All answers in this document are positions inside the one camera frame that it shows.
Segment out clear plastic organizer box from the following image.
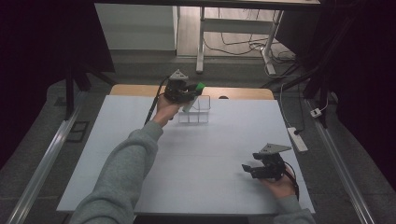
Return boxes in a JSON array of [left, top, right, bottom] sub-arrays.
[[177, 94, 212, 124]]

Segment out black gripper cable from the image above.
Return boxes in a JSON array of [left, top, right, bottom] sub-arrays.
[[283, 161, 301, 202], [144, 76, 171, 126]]

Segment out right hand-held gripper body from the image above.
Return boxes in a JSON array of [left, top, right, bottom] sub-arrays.
[[250, 143, 293, 181]]

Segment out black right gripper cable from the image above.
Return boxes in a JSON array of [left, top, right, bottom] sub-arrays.
[[283, 161, 301, 202]]

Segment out white desk frame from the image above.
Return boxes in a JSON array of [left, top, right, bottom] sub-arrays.
[[195, 5, 285, 77]]

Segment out aluminium rail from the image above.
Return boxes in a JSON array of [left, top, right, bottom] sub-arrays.
[[5, 91, 91, 224], [304, 98, 377, 224]]

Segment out dark curtain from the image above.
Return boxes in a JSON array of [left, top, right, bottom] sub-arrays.
[[0, 0, 117, 171], [275, 0, 396, 190]]

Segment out person's left hand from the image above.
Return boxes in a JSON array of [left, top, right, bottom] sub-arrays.
[[151, 92, 185, 129]]

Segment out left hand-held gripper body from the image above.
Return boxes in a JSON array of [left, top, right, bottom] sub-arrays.
[[163, 68, 194, 104]]

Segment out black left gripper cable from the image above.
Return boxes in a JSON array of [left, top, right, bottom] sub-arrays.
[[144, 76, 171, 126]]

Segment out black floor plate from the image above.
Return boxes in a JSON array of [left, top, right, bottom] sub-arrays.
[[65, 120, 91, 144]]

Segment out person's right hand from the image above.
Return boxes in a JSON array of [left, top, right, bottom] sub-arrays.
[[259, 169, 297, 200]]

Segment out white power strip cable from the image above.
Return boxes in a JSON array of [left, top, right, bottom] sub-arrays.
[[278, 82, 293, 129]]

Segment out black metal stand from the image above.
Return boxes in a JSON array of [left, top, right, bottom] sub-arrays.
[[63, 60, 117, 121]]

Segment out bundle of floor cables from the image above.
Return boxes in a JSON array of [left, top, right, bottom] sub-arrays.
[[203, 7, 297, 78]]

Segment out green highlighter pen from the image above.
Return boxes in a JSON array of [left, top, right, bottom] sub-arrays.
[[182, 81, 206, 113]]

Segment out white power strip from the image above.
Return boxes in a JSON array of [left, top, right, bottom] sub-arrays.
[[286, 126, 309, 153]]

